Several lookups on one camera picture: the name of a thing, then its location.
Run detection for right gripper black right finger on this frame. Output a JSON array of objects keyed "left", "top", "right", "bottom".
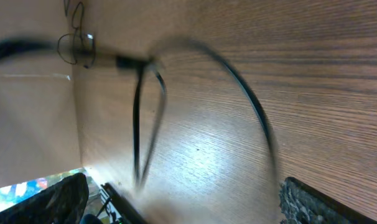
[{"left": 279, "top": 177, "right": 377, "bottom": 224}]

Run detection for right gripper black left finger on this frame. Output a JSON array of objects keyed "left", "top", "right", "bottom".
[{"left": 0, "top": 173, "right": 89, "bottom": 224}]

